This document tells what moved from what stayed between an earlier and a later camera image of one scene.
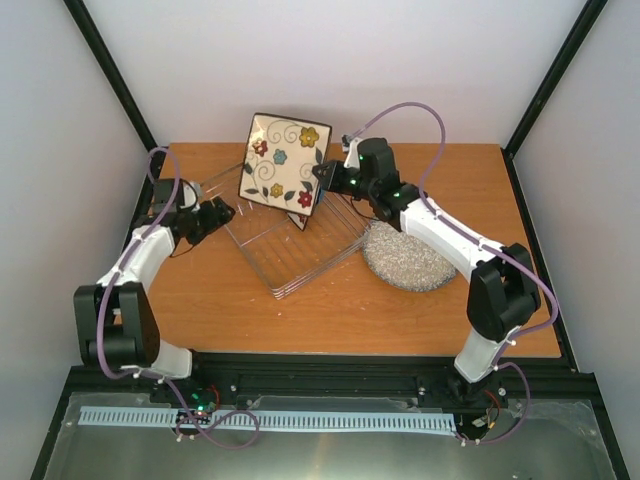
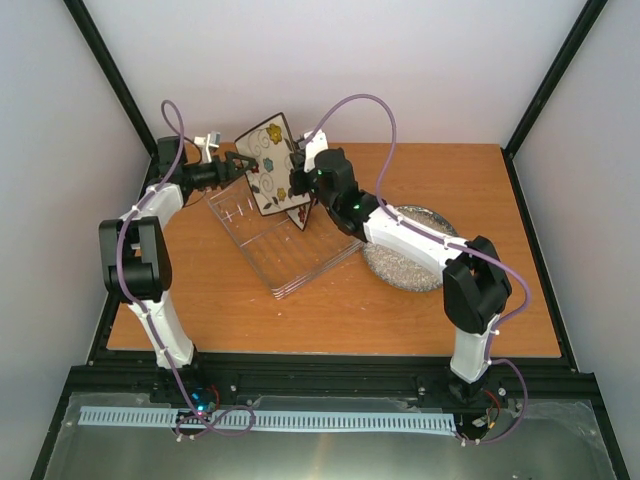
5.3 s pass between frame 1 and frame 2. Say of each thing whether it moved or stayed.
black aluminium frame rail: stayed
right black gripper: moved
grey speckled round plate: stayed
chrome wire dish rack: stayed
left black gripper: moved
